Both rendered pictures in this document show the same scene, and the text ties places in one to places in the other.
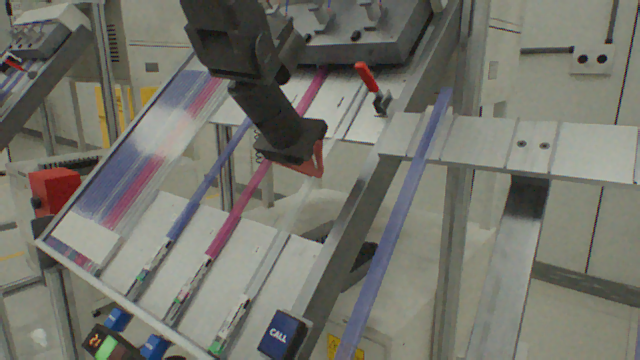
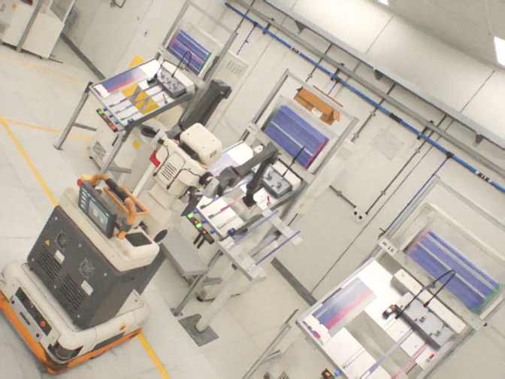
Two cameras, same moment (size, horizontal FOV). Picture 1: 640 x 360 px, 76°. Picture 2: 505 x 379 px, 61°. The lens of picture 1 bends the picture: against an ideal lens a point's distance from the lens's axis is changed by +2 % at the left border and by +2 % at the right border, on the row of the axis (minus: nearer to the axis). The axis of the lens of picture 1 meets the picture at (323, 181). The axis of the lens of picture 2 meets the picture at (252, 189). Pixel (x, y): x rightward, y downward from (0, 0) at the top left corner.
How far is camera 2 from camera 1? 2.54 m
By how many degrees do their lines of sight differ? 8
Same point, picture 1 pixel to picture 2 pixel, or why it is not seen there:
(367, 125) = (263, 205)
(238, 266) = (225, 216)
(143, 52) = not seen: hidden behind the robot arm
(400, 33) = (279, 192)
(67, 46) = (182, 98)
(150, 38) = not seen: hidden behind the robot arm
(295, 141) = (250, 202)
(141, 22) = not seen: hidden behind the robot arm
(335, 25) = (270, 179)
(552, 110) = (337, 224)
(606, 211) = (331, 273)
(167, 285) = (208, 210)
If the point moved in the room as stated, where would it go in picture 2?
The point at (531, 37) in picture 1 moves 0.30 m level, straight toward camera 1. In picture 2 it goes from (346, 192) to (341, 193)
